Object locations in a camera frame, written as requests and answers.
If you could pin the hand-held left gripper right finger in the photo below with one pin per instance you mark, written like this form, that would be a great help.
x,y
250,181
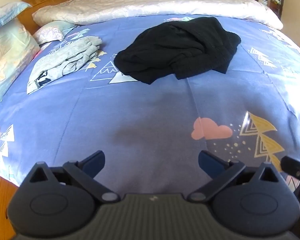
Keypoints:
x,y
207,162

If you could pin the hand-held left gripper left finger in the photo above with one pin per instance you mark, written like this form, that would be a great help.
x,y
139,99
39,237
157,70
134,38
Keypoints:
x,y
96,163

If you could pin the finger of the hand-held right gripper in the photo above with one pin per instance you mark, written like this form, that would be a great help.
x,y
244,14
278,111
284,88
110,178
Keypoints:
x,y
293,167

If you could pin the black pants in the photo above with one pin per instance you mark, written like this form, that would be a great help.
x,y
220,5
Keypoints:
x,y
180,50

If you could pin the grey folded pants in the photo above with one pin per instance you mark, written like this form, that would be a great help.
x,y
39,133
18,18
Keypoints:
x,y
65,60

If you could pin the blue printed bed sheet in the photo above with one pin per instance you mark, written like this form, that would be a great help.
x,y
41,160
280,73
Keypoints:
x,y
150,115

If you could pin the small pink patterned pillow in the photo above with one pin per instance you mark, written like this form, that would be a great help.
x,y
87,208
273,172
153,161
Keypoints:
x,y
48,33

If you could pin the pastel printed pillow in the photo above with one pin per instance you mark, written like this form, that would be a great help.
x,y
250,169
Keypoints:
x,y
5,12
7,55

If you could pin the white quilt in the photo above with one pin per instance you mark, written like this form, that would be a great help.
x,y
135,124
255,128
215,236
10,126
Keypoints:
x,y
150,5

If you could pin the wooden headboard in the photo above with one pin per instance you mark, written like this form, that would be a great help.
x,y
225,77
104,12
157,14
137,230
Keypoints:
x,y
45,1

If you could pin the wooden bed frame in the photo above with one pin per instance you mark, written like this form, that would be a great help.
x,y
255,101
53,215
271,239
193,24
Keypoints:
x,y
1,205

